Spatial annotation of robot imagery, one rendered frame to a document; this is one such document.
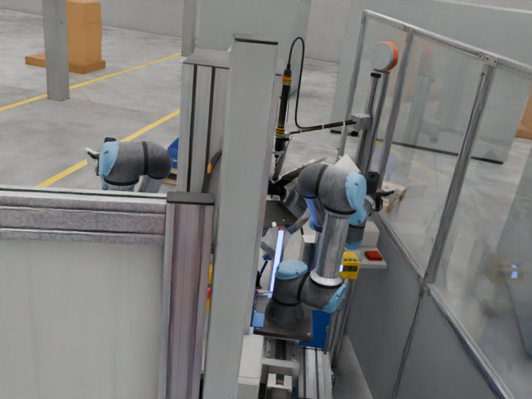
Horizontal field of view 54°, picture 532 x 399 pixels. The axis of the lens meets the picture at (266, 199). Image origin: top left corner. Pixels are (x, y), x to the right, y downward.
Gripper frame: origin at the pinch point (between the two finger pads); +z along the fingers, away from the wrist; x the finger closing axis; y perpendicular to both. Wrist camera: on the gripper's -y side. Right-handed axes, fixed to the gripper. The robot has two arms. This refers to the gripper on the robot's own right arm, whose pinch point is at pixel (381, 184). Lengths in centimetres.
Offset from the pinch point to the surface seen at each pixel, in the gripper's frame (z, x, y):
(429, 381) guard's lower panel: -7, 31, 87
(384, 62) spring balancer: 71, -24, -44
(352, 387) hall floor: 38, -19, 144
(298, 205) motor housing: 18, -48, 24
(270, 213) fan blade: -6, -52, 21
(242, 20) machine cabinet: 629, -450, -43
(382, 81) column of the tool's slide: 72, -24, -34
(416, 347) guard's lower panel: 8, 20, 82
